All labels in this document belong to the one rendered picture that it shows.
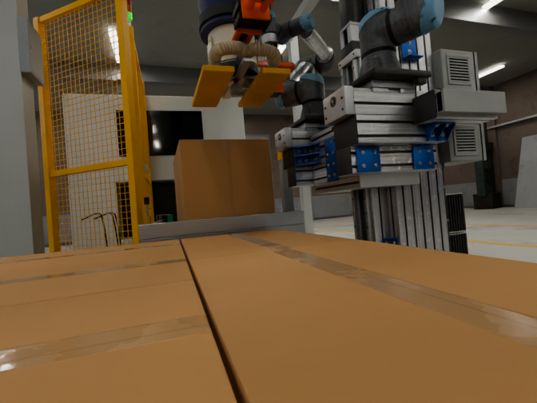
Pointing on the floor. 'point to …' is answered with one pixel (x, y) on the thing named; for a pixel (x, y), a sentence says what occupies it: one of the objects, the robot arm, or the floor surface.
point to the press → (486, 181)
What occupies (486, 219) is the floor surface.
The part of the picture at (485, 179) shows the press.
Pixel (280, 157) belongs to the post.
